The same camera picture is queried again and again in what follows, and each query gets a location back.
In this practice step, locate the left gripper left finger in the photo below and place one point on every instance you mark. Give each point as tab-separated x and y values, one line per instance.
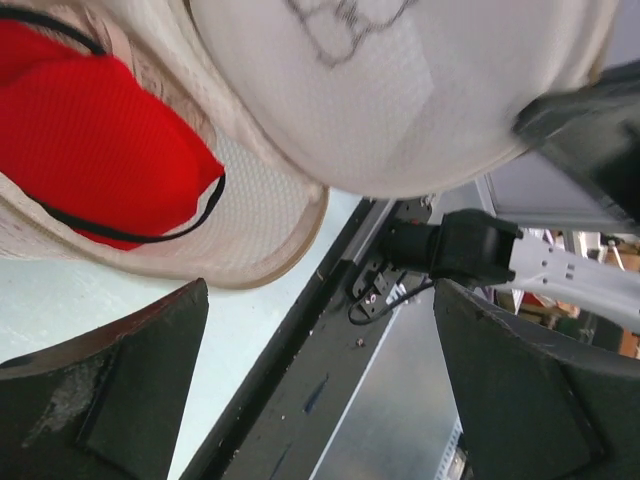
107	404

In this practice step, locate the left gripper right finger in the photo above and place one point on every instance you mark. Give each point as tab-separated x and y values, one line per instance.
533	403

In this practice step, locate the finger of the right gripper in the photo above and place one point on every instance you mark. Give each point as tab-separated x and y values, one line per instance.
592	135

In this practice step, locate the red bra black trim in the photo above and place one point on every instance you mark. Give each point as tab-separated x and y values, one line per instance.
94	132

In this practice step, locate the white mesh laundry bag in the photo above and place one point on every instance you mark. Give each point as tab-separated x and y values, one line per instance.
383	99

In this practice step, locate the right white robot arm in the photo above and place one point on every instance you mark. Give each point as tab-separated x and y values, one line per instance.
477	249

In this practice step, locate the white slotted cable duct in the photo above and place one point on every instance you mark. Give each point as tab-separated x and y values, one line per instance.
454	461

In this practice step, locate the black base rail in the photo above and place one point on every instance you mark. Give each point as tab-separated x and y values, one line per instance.
278	423

